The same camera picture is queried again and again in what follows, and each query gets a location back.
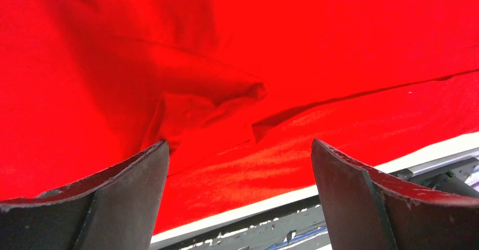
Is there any red t-shirt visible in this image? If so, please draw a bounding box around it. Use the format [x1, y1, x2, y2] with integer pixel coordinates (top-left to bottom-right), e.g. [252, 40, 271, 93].
[1, 0, 478, 233]

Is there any aluminium frame rail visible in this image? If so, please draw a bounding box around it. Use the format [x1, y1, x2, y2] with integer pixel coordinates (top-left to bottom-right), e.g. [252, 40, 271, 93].
[390, 148, 478, 183]

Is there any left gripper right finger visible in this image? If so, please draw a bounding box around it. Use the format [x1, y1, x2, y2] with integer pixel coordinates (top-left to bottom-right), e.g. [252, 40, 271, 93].
[311, 139, 478, 249]

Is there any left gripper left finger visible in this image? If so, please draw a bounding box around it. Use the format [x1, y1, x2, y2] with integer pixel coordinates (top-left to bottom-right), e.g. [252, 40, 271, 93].
[1, 141, 169, 249]

